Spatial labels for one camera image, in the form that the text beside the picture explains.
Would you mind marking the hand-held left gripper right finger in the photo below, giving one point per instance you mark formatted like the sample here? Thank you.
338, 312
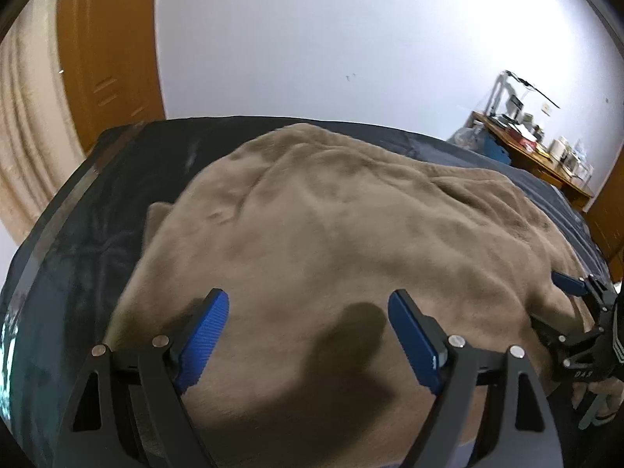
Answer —
414, 336

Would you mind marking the dark bed cover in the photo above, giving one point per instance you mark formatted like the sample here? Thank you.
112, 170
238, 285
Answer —
73, 253

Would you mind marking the clear plastic bag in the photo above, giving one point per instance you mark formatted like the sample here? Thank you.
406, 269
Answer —
465, 136

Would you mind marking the person's right hand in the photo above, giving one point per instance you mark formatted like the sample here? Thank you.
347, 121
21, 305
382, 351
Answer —
612, 392

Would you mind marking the white thermos jar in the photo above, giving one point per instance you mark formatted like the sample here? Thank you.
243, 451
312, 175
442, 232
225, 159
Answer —
558, 147

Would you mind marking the wooden desk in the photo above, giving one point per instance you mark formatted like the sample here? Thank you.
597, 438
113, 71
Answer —
551, 170

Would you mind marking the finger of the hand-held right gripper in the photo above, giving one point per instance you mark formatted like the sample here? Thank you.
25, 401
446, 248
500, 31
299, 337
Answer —
555, 336
568, 280

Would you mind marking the desk lamp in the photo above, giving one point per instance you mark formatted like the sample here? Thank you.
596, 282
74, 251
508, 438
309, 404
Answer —
497, 92

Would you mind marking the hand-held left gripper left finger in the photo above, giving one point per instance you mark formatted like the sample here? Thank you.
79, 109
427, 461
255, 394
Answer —
204, 336

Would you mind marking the brown fleece garment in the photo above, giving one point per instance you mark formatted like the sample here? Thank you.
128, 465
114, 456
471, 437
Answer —
365, 229

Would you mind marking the red box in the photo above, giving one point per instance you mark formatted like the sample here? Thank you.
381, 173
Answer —
524, 140

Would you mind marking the beige curtain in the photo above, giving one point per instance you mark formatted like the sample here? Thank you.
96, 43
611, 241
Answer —
34, 146

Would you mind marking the blue plastic item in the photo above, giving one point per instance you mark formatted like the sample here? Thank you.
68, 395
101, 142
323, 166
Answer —
497, 148

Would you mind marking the wooden room door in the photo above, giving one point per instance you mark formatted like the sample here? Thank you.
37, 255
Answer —
609, 209

